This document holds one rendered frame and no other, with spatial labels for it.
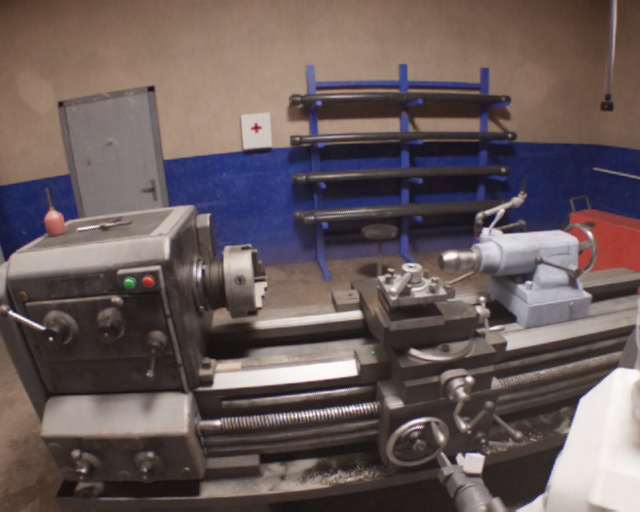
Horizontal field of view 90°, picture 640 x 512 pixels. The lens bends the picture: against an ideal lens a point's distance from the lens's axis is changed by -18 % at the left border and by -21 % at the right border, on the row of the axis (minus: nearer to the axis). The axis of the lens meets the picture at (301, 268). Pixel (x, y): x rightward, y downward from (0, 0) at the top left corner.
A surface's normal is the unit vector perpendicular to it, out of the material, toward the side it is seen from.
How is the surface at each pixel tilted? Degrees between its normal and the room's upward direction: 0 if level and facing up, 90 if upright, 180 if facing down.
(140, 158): 90
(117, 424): 32
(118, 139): 90
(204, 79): 90
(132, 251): 45
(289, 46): 90
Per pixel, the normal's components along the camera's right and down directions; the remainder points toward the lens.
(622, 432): -0.11, -0.98
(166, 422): 0.00, -0.59
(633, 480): -0.55, -0.61
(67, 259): 0.03, -0.40
